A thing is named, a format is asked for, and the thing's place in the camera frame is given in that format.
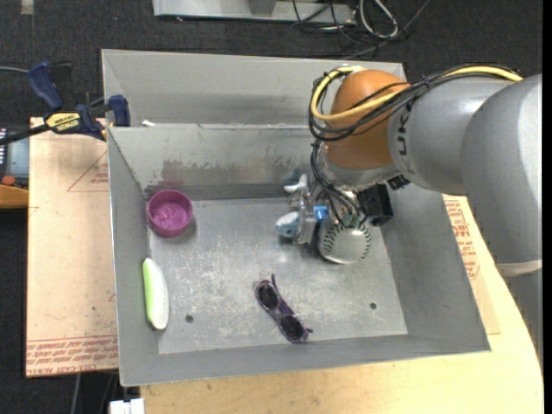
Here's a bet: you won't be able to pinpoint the blue and white toy shark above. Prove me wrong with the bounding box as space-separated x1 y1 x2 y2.
274 173 309 237

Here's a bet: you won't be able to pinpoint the green and white oblong case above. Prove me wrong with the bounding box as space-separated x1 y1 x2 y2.
141 256 171 331

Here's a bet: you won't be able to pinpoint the purple sunglasses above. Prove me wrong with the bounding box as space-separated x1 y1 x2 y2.
254 273 314 345

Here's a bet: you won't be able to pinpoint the purple plastic cup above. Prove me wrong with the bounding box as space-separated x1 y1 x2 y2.
146 188 195 239

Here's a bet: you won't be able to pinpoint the grey metal bin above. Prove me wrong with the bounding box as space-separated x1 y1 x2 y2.
101 48 492 387

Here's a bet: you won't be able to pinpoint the white ball with green stitches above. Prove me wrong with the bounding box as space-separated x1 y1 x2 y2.
317 221 373 266

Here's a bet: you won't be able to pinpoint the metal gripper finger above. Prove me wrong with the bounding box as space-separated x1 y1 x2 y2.
295 214 320 246
290 190 313 213

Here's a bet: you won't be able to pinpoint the brown cardboard board, red print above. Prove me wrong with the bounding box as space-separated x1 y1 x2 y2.
24 116 502 379

